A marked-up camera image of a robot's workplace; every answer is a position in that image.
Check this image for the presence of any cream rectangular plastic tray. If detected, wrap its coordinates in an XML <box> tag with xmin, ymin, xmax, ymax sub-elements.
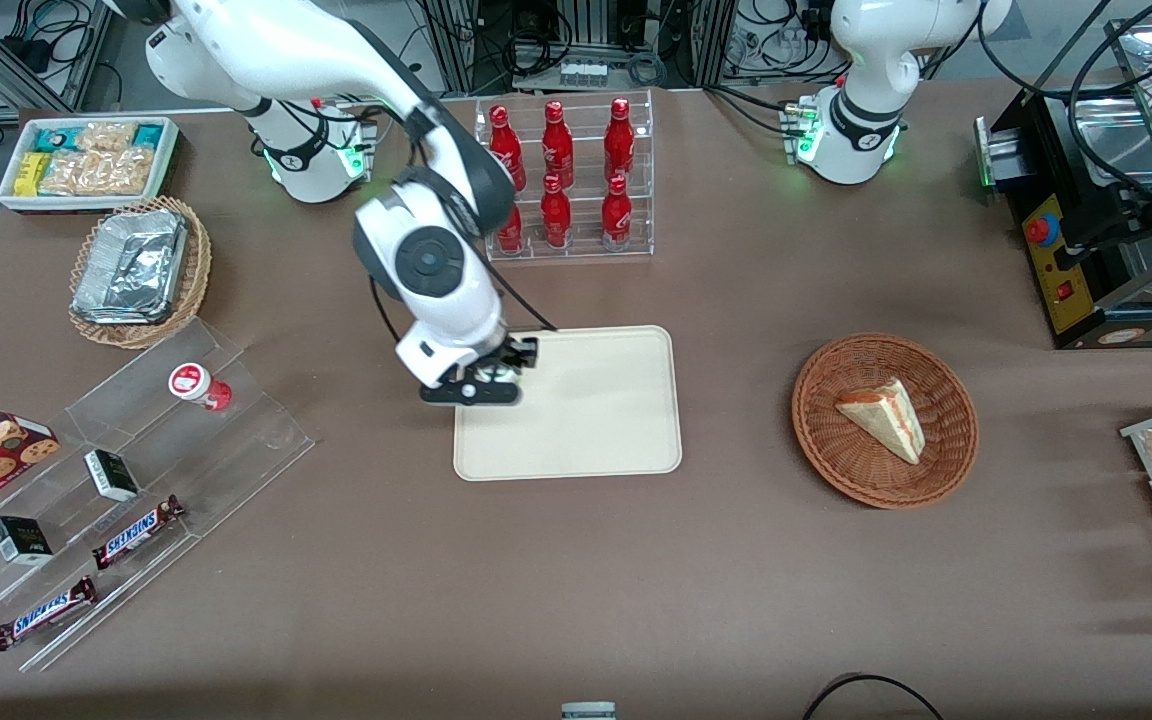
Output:
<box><xmin>453</xmin><ymin>325</ymin><xmax>683</xmax><ymax>482</ymax></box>

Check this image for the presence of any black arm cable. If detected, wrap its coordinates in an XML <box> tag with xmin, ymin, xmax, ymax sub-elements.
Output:
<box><xmin>368</xmin><ymin>250</ymin><xmax>559</xmax><ymax>346</ymax></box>

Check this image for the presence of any triangular sandwich wedge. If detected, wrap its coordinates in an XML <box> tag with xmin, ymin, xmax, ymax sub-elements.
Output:
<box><xmin>834</xmin><ymin>377</ymin><xmax>927</xmax><ymax>466</ymax></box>

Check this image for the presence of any clear acrylic bottle rack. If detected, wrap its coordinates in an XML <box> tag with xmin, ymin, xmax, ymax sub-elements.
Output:
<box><xmin>474</xmin><ymin>90</ymin><xmax>655</xmax><ymax>264</ymax></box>

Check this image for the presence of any thick black machine cable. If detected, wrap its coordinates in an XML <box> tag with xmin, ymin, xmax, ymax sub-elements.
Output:
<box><xmin>1066</xmin><ymin>0</ymin><xmax>1152</xmax><ymax>216</ymax></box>

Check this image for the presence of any red yogurt cup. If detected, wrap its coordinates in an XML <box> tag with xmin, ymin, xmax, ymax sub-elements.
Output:
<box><xmin>169</xmin><ymin>362</ymin><xmax>234</xmax><ymax>413</ymax></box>

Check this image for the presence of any thin black floor cable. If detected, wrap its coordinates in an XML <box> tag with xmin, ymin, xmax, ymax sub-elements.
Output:
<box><xmin>801</xmin><ymin>674</ymin><xmax>945</xmax><ymax>720</ymax></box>

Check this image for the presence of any black sealing machine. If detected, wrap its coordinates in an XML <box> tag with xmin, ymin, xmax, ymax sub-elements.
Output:
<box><xmin>974</xmin><ymin>85</ymin><xmax>1152</xmax><ymax>351</ymax></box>

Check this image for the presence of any wicker basket holding foil trays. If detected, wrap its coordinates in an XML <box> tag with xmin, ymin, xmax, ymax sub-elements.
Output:
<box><xmin>68</xmin><ymin>196</ymin><xmax>213</xmax><ymax>350</ymax></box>

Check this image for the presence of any white rectangular snack container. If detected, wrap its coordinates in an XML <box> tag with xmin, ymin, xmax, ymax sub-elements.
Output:
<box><xmin>0</xmin><ymin>116</ymin><xmax>181</xmax><ymax>214</ymax></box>

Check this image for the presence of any red cola bottle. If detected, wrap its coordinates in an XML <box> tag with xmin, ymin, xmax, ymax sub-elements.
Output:
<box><xmin>489</xmin><ymin>104</ymin><xmax>527</xmax><ymax>193</ymax></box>
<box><xmin>601</xmin><ymin>176</ymin><xmax>634</xmax><ymax>251</ymax></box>
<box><xmin>540</xmin><ymin>174</ymin><xmax>573</xmax><ymax>249</ymax></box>
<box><xmin>541</xmin><ymin>100</ymin><xmax>575</xmax><ymax>191</ymax></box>
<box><xmin>496</xmin><ymin>198</ymin><xmax>527</xmax><ymax>255</ymax></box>
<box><xmin>603</xmin><ymin>97</ymin><xmax>637</xmax><ymax>186</ymax></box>

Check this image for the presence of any small black carton box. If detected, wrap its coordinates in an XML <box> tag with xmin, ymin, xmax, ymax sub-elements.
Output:
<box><xmin>83</xmin><ymin>449</ymin><xmax>141</xmax><ymax>503</ymax></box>
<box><xmin>0</xmin><ymin>515</ymin><xmax>54</xmax><ymax>567</ymax></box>

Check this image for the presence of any clear peanut snack pack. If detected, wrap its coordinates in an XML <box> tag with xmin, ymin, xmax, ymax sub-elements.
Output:
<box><xmin>74</xmin><ymin>121</ymin><xmax>137</xmax><ymax>153</ymax></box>
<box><xmin>39</xmin><ymin>150</ymin><xmax>102</xmax><ymax>197</ymax></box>
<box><xmin>96</xmin><ymin>146</ymin><xmax>159</xmax><ymax>194</ymax></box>

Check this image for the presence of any clear acrylic stepped display stand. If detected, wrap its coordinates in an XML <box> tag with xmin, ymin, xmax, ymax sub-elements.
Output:
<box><xmin>0</xmin><ymin>318</ymin><xmax>316</xmax><ymax>673</ymax></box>

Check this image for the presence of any round brown wicker basket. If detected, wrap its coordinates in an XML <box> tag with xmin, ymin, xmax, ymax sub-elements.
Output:
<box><xmin>791</xmin><ymin>333</ymin><xmax>980</xmax><ymax>510</ymax></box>

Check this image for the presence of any Snickers chocolate bar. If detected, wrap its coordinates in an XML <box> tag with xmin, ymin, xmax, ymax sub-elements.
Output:
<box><xmin>0</xmin><ymin>575</ymin><xmax>98</xmax><ymax>653</ymax></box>
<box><xmin>91</xmin><ymin>494</ymin><xmax>186</xmax><ymax>572</ymax></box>

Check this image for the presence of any aluminium foil tray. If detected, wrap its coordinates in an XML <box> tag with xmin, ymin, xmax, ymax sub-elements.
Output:
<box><xmin>71</xmin><ymin>220</ymin><xmax>187</xmax><ymax>327</ymax></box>
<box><xmin>71</xmin><ymin>208</ymin><xmax>189</xmax><ymax>323</ymax></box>

